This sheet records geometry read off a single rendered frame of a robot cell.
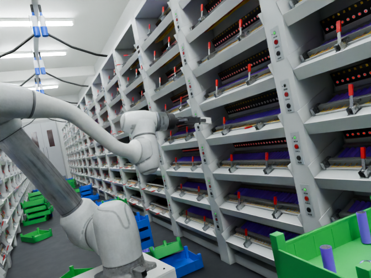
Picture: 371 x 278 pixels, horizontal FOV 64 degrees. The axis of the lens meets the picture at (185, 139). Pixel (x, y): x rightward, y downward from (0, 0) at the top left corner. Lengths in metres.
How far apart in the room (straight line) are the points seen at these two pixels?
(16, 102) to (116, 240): 0.57
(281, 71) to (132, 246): 0.85
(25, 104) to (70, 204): 0.44
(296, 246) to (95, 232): 0.76
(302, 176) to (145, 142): 0.63
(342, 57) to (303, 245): 0.60
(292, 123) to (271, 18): 0.40
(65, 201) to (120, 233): 0.27
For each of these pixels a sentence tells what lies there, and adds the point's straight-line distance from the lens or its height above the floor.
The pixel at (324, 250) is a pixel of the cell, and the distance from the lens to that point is 0.56.
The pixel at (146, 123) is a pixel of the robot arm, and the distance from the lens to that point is 1.30.
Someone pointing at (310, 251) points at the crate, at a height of 0.50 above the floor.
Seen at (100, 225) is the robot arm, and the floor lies 0.51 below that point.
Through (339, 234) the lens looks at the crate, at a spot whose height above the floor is 0.51.
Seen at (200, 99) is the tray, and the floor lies 0.96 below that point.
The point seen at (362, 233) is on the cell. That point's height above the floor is 0.51.
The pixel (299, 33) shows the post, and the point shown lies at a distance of 1.23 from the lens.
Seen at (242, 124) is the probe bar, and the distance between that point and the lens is 1.50.
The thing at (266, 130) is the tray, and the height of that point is 0.73.
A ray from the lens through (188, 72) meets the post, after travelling 1.76.
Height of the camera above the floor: 0.77
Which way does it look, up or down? 1 degrees down
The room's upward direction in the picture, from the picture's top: 11 degrees counter-clockwise
